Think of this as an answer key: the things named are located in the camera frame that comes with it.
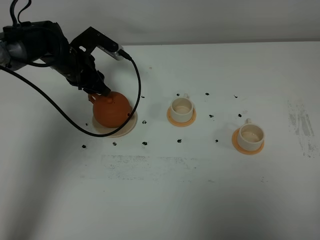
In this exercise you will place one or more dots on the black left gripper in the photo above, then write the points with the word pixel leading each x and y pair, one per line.
pixel 80 71

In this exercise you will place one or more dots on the brown clay teapot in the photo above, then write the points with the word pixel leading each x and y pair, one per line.
pixel 110 111

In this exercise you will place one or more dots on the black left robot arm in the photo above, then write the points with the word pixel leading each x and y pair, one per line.
pixel 42 44

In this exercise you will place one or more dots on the beige round teapot coaster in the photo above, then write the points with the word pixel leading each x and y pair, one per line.
pixel 122 132

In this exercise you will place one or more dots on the orange coaster near teapot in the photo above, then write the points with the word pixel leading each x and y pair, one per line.
pixel 181 124

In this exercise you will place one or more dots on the white teacup near teapot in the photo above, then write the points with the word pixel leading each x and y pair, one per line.
pixel 181 108

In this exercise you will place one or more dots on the orange coaster far right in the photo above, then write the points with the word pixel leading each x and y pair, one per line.
pixel 234 140

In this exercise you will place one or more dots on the white teacup far right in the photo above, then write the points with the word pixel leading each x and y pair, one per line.
pixel 250 136

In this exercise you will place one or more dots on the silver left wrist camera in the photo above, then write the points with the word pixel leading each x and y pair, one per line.
pixel 111 48

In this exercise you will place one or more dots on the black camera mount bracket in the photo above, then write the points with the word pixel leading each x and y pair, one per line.
pixel 89 40

